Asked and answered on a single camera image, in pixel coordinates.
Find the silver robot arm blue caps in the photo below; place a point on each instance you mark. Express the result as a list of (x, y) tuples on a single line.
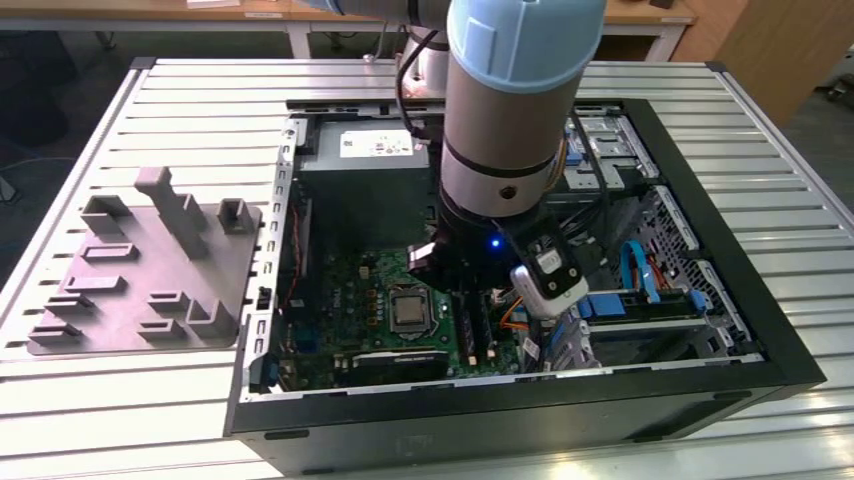
[(507, 125)]

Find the CPU socket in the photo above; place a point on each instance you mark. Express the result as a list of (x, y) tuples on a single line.
[(437, 315)]

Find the silver CPU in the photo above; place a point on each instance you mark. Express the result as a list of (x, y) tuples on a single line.
[(411, 314)]

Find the green motherboard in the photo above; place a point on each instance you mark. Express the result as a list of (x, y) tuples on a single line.
[(347, 285)]

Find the grey power supply unit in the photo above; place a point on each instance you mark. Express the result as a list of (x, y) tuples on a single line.
[(363, 200)]

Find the hard disk in blue carrier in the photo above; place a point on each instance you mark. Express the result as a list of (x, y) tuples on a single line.
[(604, 305)]

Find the black graphics card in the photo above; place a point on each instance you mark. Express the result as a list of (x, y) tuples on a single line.
[(401, 365)]

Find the blue drive bay latch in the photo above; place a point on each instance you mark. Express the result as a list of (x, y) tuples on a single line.
[(573, 157)]

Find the metal disk bay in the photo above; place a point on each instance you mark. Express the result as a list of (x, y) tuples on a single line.
[(648, 325)]

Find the metal drive cage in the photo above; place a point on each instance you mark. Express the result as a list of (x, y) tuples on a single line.
[(621, 150)]

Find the black PC case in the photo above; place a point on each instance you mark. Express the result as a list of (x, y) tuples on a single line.
[(467, 420)]

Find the grey parts rack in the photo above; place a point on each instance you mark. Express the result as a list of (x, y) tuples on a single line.
[(167, 280)]

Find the wooden cabinet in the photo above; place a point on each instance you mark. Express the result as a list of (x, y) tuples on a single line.
[(781, 50)]

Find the black chair base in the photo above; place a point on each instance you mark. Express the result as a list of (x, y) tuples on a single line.
[(842, 89)]

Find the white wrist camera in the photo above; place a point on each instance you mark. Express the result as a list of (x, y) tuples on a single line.
[(548, 305)]

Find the wooden desk white frame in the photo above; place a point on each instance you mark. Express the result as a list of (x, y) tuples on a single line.
[(648, 17)]

